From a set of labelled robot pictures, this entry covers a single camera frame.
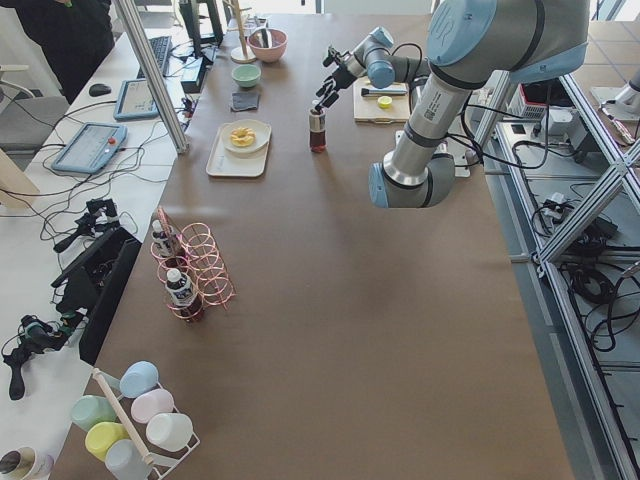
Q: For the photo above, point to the paper cup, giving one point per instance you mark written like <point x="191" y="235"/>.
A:
<point x="25" y="463"/>

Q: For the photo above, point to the white wire cup rack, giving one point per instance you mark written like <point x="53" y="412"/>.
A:
<point x="163" y="462"/>

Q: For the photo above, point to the beige serving tray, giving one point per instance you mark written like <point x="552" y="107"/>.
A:
<point x="229" y="160"/>

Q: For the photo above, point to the aluminium frame post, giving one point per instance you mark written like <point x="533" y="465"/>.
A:
<point x="128" y="14"/>

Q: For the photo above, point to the yellow cup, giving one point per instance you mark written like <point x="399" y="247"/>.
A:
<point x="102" y="436"/>

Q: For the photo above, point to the steel muddler black tip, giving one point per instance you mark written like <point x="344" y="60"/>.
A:
<point x="374" y="92"/>

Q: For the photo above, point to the tea bottle in rack rear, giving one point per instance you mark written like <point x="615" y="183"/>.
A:
<point x="162" y="242"/>

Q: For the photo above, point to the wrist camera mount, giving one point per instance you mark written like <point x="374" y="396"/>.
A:
<point x="336" y="58"/>

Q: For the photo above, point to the tea bottle white cap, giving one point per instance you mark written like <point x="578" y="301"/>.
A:
<point x="317" y="128"/>

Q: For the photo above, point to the black equipment box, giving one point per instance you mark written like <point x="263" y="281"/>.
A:
<point x="95" y="281"/>

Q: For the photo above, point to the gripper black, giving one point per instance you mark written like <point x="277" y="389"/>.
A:
<point x="341" y="75"/>

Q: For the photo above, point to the half lemon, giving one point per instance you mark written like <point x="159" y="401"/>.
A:
<point x="384" y="102"/>

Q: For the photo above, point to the blue teach pendant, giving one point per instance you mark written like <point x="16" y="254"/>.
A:
<point x="135" y="101"/>
<point x="91" y="148"/>

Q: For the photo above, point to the blue teach pendant far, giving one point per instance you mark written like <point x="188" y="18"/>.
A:
<point x="135" y="101"/>

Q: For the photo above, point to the grey cup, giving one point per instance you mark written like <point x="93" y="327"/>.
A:
<point x="125" y="462"/>

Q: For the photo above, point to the green ceramic bowl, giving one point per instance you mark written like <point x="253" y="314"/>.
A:
<point x="246" y="75"/>

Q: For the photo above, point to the twisted ring pastry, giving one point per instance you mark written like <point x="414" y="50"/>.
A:
<point x="242" y="137"/>

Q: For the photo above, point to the white round plate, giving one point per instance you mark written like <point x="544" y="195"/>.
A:
<point x="262" y="131"/>

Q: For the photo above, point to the tea bottle in rack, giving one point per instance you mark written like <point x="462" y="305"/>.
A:
<point x="184" y="297"/>
<point x="162" y="242"/>

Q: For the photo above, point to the pink cup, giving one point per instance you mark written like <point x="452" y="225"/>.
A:
<point x="151" y="403"/>

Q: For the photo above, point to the blue cup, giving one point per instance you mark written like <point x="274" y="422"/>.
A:
<point x="139" y="378"/>

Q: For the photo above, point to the wooden mug tree stand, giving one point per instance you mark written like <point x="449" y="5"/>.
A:
<point x="241" y="54"/>

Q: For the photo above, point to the black keyboard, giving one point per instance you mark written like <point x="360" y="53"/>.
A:
<point x="161" y="47"/>

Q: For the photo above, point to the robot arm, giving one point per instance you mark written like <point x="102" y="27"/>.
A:
<point x="620" y="107"/>
<point x="467" y="41"/>

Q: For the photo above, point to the wooden cutting board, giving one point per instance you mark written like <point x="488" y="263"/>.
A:
<point x="365" y="109"/>

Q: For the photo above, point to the pink bowl with ice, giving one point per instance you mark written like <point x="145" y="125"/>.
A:
<point x="276" y="52"/>

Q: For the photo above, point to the dark grey cloth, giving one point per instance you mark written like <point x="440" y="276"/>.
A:
<point x="244" y="101"/>

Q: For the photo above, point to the white cup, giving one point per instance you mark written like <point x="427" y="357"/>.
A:
<point x="170" y="431"/>

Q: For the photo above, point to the black computer mouse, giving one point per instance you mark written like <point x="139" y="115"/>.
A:
<point x="99" y="89"/>

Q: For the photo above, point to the metal ice scoop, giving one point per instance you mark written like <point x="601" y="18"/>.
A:
<point x="261" y="38"/>

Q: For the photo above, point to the green cup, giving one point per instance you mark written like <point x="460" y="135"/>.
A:
<point x="90" y="410"/>

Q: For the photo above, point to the blue teach pendant near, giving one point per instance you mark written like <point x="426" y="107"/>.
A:
<point x="91" y="148"/>

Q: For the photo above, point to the copper wire bottle rack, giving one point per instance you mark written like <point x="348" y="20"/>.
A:
<point x="196" y="254"/>

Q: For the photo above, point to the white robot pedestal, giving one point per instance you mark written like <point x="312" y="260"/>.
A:
<point x="461" y="161"/>

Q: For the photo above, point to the tea bottle in rack front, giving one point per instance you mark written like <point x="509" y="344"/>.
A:
<point x="184" y="297"/>

